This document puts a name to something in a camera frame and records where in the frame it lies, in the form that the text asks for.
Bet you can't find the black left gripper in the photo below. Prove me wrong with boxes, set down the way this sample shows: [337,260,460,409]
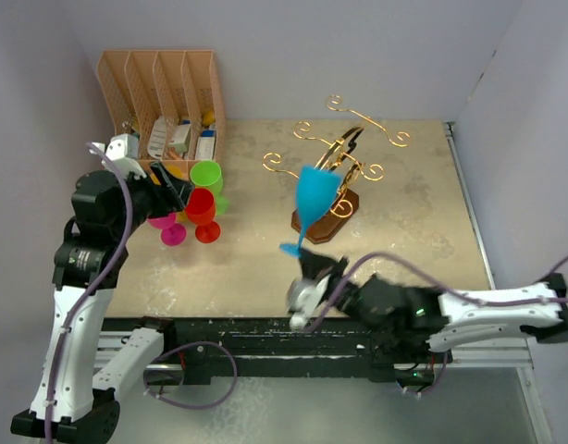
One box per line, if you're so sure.
[111,160,194,239]

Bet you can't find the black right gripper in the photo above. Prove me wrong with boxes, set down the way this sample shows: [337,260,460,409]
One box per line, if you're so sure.
[294,249,377,336]

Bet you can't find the yellow wine glass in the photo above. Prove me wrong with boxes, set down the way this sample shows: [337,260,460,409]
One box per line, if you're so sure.
[167,165,188,223]

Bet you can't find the magenta wine glass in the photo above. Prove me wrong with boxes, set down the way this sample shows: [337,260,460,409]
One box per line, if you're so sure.
[147,213,187,247]

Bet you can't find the red wine glass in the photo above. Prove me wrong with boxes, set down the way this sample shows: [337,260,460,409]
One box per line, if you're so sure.
[185,188,221,243]

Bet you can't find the green wine glass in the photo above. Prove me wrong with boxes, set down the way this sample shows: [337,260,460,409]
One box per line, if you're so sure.
[190,160,228,216]

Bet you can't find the blue wine glass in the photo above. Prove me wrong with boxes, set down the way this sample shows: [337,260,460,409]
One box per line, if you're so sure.
[279,166,342,258]

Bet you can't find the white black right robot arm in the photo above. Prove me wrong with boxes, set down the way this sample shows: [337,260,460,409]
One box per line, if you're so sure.
[287,249,568,367]

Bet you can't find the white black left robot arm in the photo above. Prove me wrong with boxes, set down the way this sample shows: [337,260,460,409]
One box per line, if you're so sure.
[10,162,194,443]

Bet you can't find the white ribbed bottle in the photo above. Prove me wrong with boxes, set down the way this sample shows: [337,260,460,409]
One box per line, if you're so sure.
[146,116,167,160]

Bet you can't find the white red box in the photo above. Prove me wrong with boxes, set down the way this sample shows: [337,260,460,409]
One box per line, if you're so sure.
[167,123,191,155]

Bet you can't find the white blue box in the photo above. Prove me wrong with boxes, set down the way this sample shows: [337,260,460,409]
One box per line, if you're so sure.
[194,129,216,160]

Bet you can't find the pink plastic file organizer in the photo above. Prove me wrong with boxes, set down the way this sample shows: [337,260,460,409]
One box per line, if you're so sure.
[95,49,228,177]

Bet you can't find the yellow object in organizer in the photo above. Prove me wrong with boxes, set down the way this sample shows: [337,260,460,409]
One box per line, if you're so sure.
[202,110,216,129]

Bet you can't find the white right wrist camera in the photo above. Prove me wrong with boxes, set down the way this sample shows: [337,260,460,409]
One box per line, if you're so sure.
[287,274,331,333]

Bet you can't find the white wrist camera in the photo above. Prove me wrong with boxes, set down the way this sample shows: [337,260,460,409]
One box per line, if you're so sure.
[87,133,146,179]
[287,274,331,333]

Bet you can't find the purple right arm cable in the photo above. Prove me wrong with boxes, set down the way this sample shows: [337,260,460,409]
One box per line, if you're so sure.
[304,251,568,334]

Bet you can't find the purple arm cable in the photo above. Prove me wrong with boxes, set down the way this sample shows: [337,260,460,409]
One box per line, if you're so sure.
[43,142,135,443]
[304,251,568,334]

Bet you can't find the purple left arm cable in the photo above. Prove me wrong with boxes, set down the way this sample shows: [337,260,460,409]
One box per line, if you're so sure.
[43,142,135,443]

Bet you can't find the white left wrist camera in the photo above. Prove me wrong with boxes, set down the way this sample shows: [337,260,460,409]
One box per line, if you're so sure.
[87,133,146,179]

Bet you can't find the gold wire wine glass rack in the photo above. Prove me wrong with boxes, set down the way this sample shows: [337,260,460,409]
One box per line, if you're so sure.
[262,94,411,252]

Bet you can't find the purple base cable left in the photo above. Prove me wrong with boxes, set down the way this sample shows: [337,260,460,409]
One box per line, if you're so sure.
[142,340,239,409]

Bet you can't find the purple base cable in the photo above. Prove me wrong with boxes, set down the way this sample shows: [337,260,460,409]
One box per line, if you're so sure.
[142,340,239,409]
[397,349,454,399]

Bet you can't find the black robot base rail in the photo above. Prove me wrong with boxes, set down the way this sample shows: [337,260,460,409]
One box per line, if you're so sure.
[98,314,454,385]

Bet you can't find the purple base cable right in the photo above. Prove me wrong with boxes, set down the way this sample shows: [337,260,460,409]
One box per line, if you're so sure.
[397,349,454,399]

